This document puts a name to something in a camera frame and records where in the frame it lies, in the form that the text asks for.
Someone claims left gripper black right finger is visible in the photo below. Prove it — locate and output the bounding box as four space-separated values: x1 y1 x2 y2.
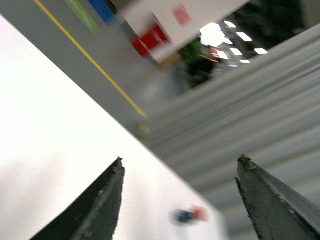
235 155 320 240

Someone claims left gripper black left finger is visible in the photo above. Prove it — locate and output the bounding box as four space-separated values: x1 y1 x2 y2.
32 157 125 240

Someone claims grey curtain right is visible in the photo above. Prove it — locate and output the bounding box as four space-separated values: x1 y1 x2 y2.
138 25 320 240

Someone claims right potted plant gold pot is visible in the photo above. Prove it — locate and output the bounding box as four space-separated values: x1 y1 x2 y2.
156 37 221 89

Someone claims red fire extinguisher box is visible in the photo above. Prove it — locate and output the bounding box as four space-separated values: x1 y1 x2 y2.
131 23 173 58

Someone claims blue floor mat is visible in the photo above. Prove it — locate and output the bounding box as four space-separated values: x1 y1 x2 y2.
88 0 116 26

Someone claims green floor sign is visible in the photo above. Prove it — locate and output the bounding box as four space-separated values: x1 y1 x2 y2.
65 0 100 34

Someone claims red push button switch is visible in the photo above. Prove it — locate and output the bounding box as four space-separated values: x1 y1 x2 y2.
172 205 209 224

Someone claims pink wall notice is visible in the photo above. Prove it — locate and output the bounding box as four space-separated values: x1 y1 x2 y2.
171 4 192 27

